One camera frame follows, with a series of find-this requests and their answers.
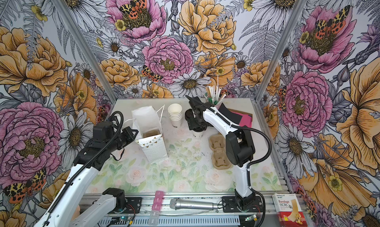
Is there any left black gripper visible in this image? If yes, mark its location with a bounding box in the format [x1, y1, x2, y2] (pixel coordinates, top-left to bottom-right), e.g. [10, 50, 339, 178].
[106, 127, 138, 153]

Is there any black cup lid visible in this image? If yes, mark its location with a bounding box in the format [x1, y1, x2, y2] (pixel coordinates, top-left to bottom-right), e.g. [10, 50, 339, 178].
[193, 129, 204, 134]

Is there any white paper coffee cup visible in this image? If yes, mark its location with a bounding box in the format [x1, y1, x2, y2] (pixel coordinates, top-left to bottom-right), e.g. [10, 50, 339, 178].
[193, 131, 204, 139]

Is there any black napkin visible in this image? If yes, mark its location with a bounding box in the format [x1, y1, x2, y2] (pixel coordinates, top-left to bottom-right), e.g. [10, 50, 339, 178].
[218, 103, 242, 125]

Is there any white cartoon gift bag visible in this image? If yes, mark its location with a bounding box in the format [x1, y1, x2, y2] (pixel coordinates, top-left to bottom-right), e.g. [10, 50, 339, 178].
[124, 106, 168, 164]

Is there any brown pulp cup carrier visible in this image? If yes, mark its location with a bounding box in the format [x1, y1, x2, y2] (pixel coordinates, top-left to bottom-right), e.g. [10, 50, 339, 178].
[143, 130, 161, 138]
[209, 134, 232, 170]

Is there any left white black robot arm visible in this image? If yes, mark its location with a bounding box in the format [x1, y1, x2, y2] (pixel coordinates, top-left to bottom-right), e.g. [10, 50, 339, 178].
[35, 121, 139, 227]

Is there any stack of black cup lids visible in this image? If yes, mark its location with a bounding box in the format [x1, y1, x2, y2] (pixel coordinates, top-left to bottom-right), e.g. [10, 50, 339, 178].
[185, 109, 194, 121]

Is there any stack of white paper cups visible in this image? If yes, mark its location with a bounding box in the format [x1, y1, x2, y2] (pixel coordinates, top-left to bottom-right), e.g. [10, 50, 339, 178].
[168, 103, 183, 128]

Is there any pink straw holder cup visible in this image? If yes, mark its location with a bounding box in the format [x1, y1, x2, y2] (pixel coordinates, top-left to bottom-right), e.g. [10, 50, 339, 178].
[213, 100, 222, 109]

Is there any bundle of wrapped straws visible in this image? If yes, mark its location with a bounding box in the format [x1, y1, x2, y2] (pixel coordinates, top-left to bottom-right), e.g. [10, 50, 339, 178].
[204, 76, 227, 105]

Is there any pink napkin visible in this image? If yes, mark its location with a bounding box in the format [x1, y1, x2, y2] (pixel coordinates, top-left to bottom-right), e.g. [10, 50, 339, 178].
[233, 111, 253, 128]

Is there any pink pill organizer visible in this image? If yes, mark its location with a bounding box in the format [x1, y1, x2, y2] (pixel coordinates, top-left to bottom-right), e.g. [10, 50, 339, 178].
[148, 190, 165, 226]

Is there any silver microphone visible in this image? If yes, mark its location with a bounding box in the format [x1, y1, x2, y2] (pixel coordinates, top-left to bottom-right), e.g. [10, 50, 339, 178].
[170, 198, 218, 210]

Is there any bandage box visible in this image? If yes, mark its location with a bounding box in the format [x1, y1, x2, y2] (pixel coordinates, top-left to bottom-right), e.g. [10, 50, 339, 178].
[272, 193, 308, 227]

